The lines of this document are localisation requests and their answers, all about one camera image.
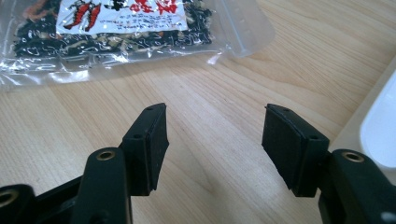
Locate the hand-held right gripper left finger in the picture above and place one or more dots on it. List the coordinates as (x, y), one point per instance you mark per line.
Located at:
(144, 155)

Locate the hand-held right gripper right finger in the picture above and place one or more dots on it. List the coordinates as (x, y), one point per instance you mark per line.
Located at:
(295, 155)

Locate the clear bag of dried vegetables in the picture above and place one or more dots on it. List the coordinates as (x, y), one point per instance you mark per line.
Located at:
(109, 34)

